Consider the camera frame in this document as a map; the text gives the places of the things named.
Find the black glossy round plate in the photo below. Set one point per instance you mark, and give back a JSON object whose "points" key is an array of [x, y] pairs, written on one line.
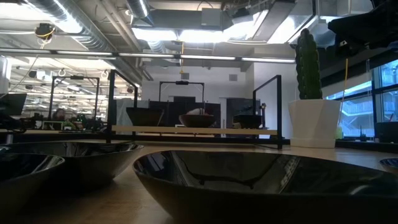
{"points": [[197, 118], [199, 125]]}

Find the black tapered tub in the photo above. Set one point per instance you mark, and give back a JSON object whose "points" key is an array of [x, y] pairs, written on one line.
{"points": [[387, 132]]}

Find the black background gantry frame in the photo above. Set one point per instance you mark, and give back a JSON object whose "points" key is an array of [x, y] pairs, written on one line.
{"points": [[76, 77], [182, 82]]}

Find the wooden shelf board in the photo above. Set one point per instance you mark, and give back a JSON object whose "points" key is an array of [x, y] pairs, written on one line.
{"points": [[217, 131]]}

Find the long ceiling light bar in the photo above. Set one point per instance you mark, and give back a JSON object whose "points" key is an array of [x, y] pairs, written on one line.
{"points": [[267, 59]]}

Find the small yellow-green object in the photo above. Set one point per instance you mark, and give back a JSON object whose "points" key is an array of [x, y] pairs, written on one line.
{"points": [[339, 133]]}

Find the white faceted plant pot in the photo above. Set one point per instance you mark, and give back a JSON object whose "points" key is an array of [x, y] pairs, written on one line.
{"points": [[314, 121]]}

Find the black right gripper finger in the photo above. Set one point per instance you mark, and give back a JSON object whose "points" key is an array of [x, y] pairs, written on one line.
{"points": [[354, 25], [357, 40]]}

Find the black computer monitor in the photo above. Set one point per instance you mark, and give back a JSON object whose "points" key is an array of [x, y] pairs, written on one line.
{"points": [[12, 104], [239, 107]]}

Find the grey ceiling box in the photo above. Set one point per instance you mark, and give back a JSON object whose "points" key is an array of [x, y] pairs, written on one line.
{"points": [[211, 17]]}

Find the green cactus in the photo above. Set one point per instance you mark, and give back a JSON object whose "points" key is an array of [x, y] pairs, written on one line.
{"points": [[308, 68]]}

